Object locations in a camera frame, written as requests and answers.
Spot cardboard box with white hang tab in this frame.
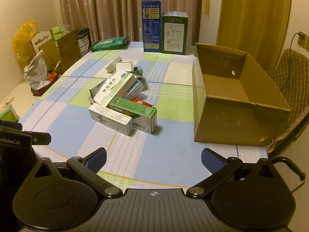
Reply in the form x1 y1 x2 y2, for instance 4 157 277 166
31 30 61 74

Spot green tissue packs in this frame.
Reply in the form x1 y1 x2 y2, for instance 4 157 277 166
52 25 70 41

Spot green wet wipes pack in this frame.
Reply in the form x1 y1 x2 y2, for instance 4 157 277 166
90 37 129 52

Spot white and green medicine box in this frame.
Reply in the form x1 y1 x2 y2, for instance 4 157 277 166
88 103 134 136

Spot brown curtain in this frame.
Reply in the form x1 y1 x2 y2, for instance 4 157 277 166
58 0 203 50

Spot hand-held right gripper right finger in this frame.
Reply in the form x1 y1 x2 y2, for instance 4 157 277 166
186 148 284 198

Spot brown tray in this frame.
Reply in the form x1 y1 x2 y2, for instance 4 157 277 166
31 71 59 96

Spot charger cable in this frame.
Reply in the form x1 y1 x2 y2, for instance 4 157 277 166
281 32 301 87

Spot yellow plastic bag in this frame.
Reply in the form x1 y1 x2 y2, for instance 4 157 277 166
13 19 38 64

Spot plain brown cardboard box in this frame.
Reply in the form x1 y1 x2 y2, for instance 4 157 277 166
57 32 81 74

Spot crumpled silver foil bag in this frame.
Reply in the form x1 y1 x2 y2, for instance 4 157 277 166
24 50 50 89

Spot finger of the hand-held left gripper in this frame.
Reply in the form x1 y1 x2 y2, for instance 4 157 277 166
31 132 52 146

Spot silver and green foil bag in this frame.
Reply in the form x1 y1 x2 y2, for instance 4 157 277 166
89 66 143 103

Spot red packet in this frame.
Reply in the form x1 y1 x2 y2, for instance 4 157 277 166
132 98 154 108

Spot striped bag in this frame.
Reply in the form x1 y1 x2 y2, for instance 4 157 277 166
77 28 90 56

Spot black curved bar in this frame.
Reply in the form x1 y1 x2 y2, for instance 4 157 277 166
270 157 306 181

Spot white square night light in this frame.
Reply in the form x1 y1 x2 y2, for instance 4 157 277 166
115 61 134 73

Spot yellow curtain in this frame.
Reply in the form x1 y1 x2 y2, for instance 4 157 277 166
216 0 294 74

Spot quilted chair cover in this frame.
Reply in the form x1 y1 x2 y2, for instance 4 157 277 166
267 48 309 154

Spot tall green carton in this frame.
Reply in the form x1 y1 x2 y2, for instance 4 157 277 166
161 11 189 55

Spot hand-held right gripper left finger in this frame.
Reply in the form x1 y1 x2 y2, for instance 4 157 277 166
31 147 123 198

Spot tall blue carton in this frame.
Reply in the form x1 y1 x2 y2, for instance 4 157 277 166
141 0 165 53

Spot checked cloth desktop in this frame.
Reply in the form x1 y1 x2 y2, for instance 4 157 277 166
18 41 268 190

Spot green packet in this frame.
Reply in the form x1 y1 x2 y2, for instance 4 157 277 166
0 104 20 123

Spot large white medicine box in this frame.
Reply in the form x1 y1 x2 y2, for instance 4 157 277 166
93 70 138 107

